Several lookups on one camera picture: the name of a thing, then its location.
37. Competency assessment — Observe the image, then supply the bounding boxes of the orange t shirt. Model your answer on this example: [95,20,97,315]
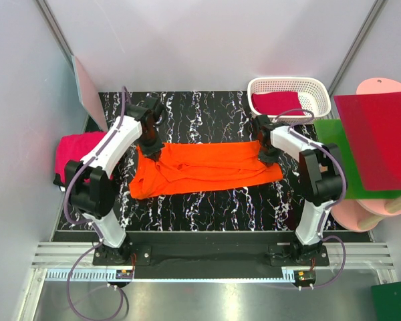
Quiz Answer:
[129,141,283,200]

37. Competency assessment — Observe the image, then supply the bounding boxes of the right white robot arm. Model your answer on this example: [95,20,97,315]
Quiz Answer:
[253,115,347,265]

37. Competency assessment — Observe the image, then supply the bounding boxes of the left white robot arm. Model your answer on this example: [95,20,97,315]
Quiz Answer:
[63,97,164,265]

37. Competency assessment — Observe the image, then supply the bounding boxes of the dark red t shirt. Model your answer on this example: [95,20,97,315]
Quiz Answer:
[251,92,304,116]

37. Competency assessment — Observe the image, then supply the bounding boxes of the green plastic board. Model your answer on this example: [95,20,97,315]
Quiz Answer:
[313,118,401,201]

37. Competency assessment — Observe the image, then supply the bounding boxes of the white plastic basket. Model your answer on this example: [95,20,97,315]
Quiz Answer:
[247,77,331,123]

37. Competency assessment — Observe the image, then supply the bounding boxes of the folded pink t shirt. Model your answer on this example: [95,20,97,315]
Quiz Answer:
[54,132,106,176]

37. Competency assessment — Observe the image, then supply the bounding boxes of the folded black t shirt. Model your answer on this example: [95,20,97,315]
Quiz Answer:
[53,173,66,192]

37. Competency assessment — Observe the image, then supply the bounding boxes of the pink wooden stand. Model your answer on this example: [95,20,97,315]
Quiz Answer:
[331,78,401,232]

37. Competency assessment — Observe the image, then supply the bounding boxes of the red plastic board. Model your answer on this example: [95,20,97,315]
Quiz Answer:
[334,92,401,191]

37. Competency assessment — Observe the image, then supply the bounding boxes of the dark green board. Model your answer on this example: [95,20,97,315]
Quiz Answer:
[371,282,401,321]

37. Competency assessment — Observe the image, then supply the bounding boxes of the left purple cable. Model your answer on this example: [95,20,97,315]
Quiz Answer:
[63,86,131,319]

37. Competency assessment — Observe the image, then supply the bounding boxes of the purple cable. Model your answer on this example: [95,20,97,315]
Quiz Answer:
[273,108,350,289]
[63,86,131,319]

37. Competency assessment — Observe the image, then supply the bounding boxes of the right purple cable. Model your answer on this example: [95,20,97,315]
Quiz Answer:
[273,108,350,289]

